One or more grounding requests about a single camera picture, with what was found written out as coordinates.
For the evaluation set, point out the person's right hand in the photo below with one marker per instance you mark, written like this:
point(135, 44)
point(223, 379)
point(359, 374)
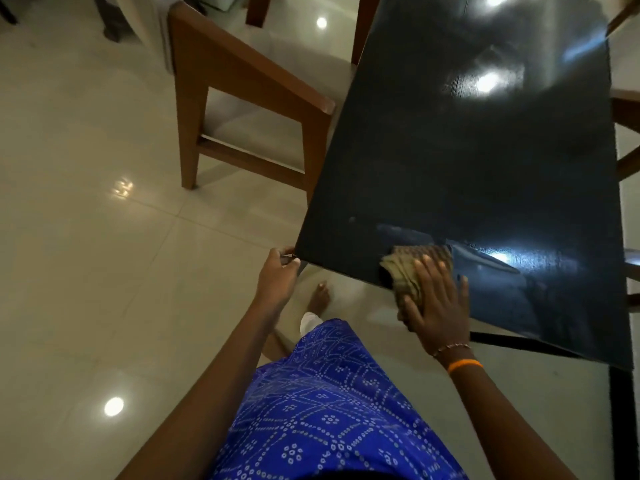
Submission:
point(442, 319)

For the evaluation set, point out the orange wristband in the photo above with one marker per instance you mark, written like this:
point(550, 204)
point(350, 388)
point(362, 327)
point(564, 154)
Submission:
point(465, 364)

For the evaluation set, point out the blue patterned dress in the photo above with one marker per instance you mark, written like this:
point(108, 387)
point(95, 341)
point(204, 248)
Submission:
point(325, 409)

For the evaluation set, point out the person's right foot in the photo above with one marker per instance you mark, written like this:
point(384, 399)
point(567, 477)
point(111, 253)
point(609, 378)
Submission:
point(320, 297)

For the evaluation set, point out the person's left hand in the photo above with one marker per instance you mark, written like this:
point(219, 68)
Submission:
point(275, 282)

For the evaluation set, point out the person's left forearm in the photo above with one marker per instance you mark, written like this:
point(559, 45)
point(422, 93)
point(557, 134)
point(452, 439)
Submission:
point(200, 409)

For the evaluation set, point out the black table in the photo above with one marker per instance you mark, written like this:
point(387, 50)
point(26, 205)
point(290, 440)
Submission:
point(475, 169)

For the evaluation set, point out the wooden chair grey backrest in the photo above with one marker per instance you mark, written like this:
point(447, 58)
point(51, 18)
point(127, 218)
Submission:
point(240, 69)
point(627, 109)

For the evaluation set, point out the person's right forearm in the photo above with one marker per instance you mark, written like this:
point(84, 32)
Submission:
point(505, 429)

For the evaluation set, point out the checkered brown cloth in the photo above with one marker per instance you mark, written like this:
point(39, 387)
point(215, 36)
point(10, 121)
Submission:
point(405, 267)

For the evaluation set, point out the white trousers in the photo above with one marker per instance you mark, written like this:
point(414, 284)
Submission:
point(310, 322)

